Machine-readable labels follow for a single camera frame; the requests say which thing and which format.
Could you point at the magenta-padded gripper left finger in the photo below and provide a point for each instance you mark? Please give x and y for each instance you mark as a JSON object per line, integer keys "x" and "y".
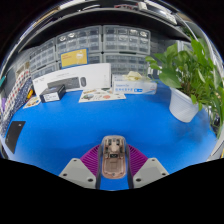
{"x": 75, "y": 170}

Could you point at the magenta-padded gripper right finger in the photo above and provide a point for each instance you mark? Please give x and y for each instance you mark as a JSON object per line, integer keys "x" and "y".
{"x": 151, "y": 170}

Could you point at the pink transparent computer mouse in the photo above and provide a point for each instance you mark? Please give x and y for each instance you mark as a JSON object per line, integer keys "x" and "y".
{"x": 113, "y": 163}

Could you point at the black mouse pad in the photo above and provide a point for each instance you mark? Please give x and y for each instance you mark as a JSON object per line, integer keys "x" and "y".
{"x": 14, "y": 136}

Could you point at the green plant in white pot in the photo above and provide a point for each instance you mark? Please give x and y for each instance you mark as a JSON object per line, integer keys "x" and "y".
{"x": 182, "y": 106}

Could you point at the small black box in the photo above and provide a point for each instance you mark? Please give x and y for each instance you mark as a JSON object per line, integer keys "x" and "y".
{"x": 51, "y": 94}

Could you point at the white and blue tissue box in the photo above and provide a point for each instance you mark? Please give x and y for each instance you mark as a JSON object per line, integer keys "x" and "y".
{"x": 133, "y": 86}

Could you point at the small yellow object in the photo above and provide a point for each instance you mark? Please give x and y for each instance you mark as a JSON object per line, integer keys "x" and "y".
{"x": 30, "y": 93}

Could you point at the red and blue checked cloth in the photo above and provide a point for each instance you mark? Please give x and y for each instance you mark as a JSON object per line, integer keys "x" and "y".
{"x": 15, "y": 91}

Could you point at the long white keyboard box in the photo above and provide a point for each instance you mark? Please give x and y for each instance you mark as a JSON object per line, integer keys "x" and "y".
{"x": 98, "y": 74}

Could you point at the yellow and blue box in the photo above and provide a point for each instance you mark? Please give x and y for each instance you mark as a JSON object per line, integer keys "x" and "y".
{"x": 74, "y": 58}

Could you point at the teal plastic object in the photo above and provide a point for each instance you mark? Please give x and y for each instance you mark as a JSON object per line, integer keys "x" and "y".
{"x": 2, "y": 81}

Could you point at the dark overhead shelf unit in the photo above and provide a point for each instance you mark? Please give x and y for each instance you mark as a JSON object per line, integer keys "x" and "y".
{"x": 100, "y": 15}

